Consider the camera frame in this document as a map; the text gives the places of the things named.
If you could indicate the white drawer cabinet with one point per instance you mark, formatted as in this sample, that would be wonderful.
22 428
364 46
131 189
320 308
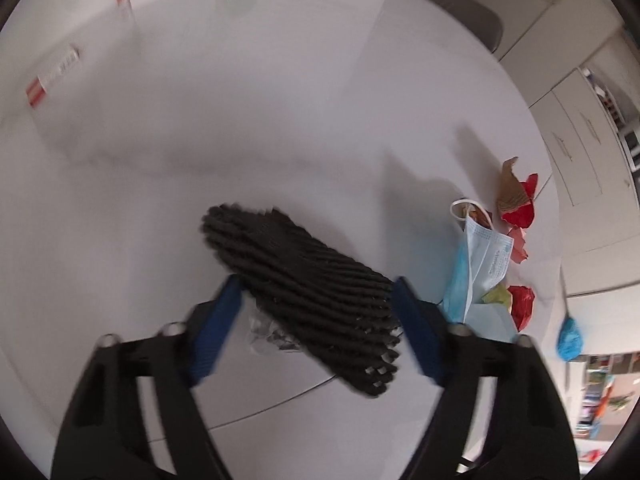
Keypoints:
575 120

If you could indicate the small red crumpled paper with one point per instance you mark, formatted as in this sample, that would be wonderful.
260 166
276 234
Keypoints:
522 305

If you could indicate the pink crumpled paper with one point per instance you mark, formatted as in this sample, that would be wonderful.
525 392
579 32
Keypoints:
519 245

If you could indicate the red and white label sticker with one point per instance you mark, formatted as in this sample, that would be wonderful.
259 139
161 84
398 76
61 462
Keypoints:
50 80

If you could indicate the dark grey chair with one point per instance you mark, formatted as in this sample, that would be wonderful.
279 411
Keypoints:
450 5

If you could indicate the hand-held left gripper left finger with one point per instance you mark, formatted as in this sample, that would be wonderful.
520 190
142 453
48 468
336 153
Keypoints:
219 332

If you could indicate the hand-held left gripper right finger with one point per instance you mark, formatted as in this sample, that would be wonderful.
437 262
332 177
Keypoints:
421 332

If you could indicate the black knitted glove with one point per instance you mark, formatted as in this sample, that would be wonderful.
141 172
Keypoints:
305 285

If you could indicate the large red crumpled paper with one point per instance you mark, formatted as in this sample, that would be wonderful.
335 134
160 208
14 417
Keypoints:
522 210

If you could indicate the yellow crumpled paper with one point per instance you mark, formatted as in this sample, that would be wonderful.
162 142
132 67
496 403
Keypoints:
497 295

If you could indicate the clear plastic wrapper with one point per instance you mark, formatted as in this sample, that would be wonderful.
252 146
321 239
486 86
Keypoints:
262 332

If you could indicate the shelf with colourful items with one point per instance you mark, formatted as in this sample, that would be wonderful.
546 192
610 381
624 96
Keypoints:
605 400

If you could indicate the blue face mask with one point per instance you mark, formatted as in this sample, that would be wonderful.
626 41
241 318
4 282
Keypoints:
482 255

